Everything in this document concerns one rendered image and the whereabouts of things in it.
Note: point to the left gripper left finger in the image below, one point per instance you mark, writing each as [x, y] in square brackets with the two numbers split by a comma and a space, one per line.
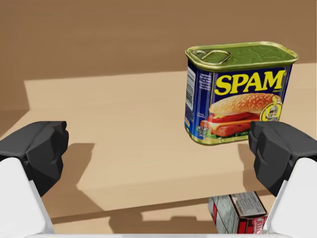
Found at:
[37, 158]

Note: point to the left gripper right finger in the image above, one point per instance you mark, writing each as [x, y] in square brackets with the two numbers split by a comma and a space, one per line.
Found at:
[280, 158]

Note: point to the red and white carton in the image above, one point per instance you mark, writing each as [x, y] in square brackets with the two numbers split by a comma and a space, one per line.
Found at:
[235, 215]

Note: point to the green and blue rectangular can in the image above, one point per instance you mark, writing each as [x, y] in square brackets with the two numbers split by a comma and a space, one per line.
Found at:
[235, 94]

